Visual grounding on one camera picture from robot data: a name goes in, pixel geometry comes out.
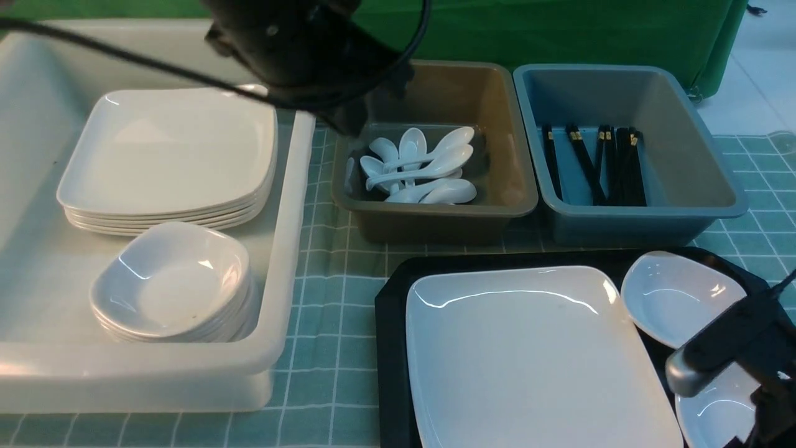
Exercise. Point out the white bowl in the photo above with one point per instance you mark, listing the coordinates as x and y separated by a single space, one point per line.
723 411
671 298

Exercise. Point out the stack of white bowls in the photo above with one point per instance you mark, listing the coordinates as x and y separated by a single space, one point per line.
178 283

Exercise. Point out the green backdrop cloth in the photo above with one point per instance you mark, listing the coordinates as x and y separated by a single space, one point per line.
690 39

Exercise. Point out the large white square plate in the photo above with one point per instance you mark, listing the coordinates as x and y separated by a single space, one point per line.
537 357

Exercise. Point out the blue plastic bin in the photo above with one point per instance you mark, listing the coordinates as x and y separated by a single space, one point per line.
689 186

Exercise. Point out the black serving tray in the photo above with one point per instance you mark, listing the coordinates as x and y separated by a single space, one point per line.
398 427

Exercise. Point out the green checkered tablecloth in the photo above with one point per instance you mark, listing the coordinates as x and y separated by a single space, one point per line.
325 380

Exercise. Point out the stack of white square plates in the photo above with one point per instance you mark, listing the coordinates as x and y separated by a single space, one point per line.
147 156

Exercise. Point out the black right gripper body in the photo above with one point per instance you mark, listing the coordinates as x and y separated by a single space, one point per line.
756 334

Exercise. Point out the pile of white spoons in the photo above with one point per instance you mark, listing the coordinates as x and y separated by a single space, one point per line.
411 172

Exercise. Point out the bundle of black chopsticks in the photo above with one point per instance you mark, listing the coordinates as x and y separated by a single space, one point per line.
595 167

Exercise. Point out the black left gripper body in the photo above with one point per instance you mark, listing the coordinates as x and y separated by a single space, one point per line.
311 56

